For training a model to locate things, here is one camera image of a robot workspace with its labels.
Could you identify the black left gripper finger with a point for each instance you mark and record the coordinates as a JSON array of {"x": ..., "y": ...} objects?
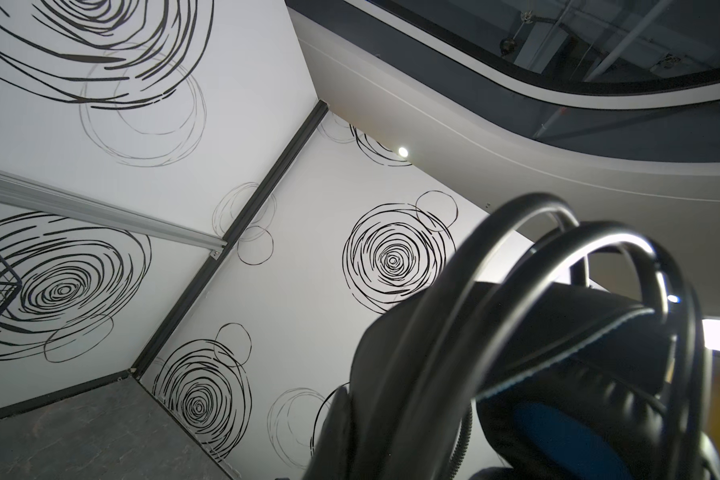
[{"x": 334, "y": 449}]

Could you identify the black blue headphones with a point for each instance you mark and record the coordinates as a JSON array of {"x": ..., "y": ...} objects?
[{"x": 580, "y": 345}]

